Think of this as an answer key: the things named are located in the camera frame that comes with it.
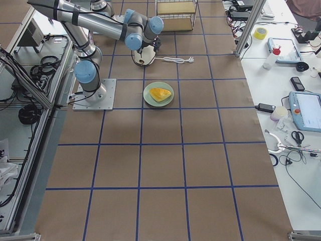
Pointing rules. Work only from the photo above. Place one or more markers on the black tape roll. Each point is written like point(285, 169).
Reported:
point(302, 66)

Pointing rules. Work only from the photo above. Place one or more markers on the yellow tape roll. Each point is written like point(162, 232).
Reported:
point(260, 33)

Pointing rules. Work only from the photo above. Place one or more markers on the blue teach pendant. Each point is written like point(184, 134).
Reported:
point(289, 53)
point(304, 108)

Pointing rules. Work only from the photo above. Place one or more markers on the black scissors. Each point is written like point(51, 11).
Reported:
point(298, 137)

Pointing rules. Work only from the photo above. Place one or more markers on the blue teach pendant near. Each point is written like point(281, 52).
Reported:
point(304, 108)

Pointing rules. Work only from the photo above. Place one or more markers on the black power adapter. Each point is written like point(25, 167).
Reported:
point(265, 107)

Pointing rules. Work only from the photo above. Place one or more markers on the grey control box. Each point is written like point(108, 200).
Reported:
point(32, 37)

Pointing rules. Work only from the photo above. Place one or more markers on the green plate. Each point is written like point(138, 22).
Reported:
point(148, 99)

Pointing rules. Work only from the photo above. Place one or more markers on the white toaster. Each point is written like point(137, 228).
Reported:
point(145, 57)

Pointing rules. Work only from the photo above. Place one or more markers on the aluminium frame post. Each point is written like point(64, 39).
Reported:
point(256, 10)

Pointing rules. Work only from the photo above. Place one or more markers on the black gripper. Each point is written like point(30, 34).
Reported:
point(145, 46)

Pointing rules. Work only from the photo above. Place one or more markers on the blue teach pendant far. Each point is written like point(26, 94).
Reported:
point(289, 53)

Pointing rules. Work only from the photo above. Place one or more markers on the triangular yellow bread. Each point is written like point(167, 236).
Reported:
point(159, 94)

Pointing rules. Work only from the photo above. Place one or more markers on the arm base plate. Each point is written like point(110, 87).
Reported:
point(102, 99)
point(118, 18)

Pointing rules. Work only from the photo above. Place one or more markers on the wire shelf rack wooden boards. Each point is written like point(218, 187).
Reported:
point(177, 15)

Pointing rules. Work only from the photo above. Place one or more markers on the white purple cup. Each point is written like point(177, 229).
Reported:
point(278, 113)

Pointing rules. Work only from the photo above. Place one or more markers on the white bottle red cap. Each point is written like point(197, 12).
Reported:
point(271, 59)

